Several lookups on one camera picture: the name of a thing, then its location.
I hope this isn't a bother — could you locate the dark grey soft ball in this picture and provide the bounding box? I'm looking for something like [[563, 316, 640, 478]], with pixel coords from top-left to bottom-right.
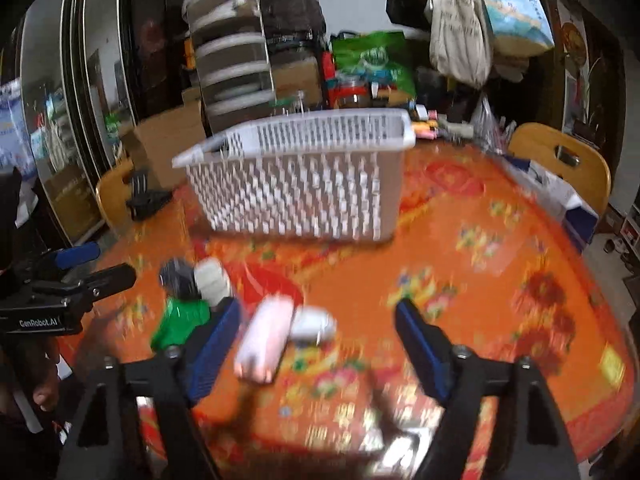
[[159, 258, 199, 297]]

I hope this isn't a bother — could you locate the row of small bottles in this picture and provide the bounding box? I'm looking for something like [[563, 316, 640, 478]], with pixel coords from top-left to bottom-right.
[[407, 102, 476, 143]]

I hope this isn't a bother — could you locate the blue printed tote bag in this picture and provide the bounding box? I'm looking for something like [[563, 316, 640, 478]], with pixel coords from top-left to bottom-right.
[[471, 0, 557, 57]]

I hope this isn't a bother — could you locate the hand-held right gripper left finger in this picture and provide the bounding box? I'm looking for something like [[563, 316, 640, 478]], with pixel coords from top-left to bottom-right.
[[59, 298, 243, 480]]

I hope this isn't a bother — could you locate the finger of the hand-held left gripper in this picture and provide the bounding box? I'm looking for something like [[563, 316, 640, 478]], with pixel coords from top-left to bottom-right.
[[60, 263, 137, 306], [37, 242, 101, 273]]

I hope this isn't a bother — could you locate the dark storage box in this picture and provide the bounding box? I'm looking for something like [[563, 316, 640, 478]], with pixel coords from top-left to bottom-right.
[[257, 0, 328, 51]]

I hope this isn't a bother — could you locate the clear plastic bag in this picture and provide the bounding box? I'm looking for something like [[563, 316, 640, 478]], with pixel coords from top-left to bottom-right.
[[470, 95, 516, 153]]

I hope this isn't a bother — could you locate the white plastic basket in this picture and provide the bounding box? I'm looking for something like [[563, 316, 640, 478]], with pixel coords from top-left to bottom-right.
[[171, 108, 417, 244]]

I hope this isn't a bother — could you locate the wooden chair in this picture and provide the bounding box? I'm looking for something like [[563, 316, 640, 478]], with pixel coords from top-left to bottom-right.
[[95, 159, 136, 233], [507, 122, 612, 216]]

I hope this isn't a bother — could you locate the orange floral tablecloth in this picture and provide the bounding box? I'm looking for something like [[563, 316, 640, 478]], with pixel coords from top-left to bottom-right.
[[60, 140, 637, 480]]

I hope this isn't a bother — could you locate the green soft toy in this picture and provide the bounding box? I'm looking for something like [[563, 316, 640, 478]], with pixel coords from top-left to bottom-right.
[[151, 298, 213, 354]]

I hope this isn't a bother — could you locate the cardboard box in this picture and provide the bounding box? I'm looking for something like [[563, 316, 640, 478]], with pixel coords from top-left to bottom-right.
[[120, 102, 207, 188]]

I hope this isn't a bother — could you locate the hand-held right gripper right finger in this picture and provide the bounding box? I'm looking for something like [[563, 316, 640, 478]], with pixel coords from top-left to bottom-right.
[[395, 298, 582, 480]]

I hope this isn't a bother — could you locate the glass cabinet door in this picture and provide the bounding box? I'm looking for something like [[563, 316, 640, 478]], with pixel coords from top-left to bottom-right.
[[17, 0, 138, 246]]

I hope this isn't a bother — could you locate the green snack bag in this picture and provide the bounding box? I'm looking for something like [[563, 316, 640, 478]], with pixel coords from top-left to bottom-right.
[[331, 31, 417, 103]]

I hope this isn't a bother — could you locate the pink soft roll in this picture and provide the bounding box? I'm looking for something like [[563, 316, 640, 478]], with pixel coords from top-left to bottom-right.
[[234, 296, 295, 383]]

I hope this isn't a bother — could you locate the beige tote bag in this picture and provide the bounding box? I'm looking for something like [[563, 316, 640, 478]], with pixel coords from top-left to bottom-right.
[[425, 0, 493, 88]]

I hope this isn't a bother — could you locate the black clamp tool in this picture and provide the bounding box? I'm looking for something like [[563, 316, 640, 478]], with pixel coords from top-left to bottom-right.
[[125, 169, 173, 222]]

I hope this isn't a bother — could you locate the person's left hand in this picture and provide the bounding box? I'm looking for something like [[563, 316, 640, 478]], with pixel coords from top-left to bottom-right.
[[0, 332, 63, 413]]

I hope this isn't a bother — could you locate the clear plastic drawer tower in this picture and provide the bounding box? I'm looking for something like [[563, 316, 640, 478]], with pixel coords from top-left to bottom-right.
[[181, 0, 275, 133]]

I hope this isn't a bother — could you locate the white blue box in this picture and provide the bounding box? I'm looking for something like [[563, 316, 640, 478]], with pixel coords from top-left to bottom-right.
[[505, 156, 600, 253]]

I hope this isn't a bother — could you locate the beige soft roll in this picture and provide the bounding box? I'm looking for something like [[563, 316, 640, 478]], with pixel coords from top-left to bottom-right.
[[193, 258, 234, 306]]

